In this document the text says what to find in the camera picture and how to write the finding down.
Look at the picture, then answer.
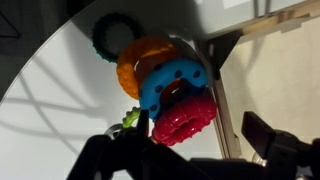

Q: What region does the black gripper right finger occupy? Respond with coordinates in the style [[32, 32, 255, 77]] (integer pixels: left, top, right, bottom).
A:
[[241, 111, 320, 180]]

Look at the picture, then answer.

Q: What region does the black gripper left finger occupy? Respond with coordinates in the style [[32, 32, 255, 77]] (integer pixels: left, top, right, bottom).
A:
[[66, 109, 158, 180]]

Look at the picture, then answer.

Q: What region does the wooden tray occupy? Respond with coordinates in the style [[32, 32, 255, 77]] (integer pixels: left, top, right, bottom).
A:
[[195, 0, 320, 159]]

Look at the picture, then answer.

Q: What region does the light green ring toy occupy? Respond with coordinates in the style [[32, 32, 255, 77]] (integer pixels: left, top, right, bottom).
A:
[[122, 107, 141, 128]]

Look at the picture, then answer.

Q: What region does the red ring toy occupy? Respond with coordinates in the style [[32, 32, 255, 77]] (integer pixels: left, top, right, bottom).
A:
[[152, 95, 217, 146]]

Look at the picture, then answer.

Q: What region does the blue ring toy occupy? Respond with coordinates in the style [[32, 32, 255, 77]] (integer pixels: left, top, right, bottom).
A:
[[138, 58, 208, 119]]

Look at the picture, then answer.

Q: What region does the orange ring toy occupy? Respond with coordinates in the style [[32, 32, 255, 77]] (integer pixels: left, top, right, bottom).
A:
[[116, 37, 181, 99]]

